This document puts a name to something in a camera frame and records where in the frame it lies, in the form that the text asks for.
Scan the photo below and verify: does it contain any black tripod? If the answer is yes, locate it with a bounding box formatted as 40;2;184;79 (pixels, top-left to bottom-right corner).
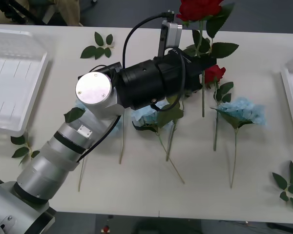
0;0;49;25

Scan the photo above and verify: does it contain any pale blue flower tan stem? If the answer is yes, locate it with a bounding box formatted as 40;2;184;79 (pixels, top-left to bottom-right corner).
131;103;186;185

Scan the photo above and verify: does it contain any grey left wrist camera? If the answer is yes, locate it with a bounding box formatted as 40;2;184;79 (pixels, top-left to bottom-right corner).
160;19;183;49

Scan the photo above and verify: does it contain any black left camera cable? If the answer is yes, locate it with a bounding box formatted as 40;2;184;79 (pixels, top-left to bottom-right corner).
122;9;175;71

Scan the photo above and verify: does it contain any red rose with green stem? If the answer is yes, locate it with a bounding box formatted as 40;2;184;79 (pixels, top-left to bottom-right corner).
176;0;240;118
165;95;186;162
204;64;234;152

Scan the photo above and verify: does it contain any tan cloth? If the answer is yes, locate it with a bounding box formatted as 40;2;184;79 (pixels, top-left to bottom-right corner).
48;0;84;26

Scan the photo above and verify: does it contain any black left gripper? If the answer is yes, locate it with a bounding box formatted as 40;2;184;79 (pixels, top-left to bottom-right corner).
160;48;217;99

